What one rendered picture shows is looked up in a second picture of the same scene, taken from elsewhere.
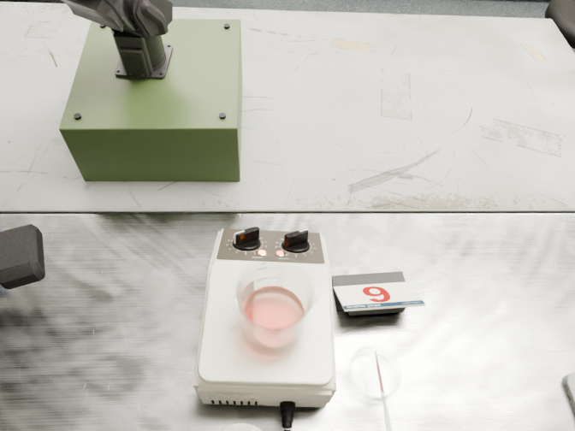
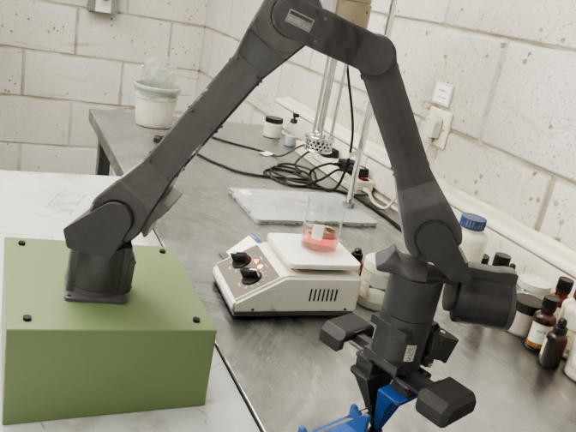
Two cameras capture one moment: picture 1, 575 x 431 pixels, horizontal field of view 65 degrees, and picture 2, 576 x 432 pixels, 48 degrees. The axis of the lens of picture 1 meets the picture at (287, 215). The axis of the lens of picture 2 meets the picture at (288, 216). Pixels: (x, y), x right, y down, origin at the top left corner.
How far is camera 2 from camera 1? 1.02 m
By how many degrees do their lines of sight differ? 85
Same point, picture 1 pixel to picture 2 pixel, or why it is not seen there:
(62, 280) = (319, 391)
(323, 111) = not seen: hidden behind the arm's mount
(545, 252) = (177, 213)
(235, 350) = (339, 256)
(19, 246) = (346, 319)
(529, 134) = (63, 199)
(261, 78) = not seen: outside the picture
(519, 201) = not seen: hidden behind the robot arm
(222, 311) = (321, 260)
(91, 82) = (141, 318)
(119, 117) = (185, 298)
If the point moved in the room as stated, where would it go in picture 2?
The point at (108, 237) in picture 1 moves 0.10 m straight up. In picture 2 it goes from (262, 375) to (276, 304)
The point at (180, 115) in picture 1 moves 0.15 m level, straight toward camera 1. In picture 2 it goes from (168, 269) to (267, 259)
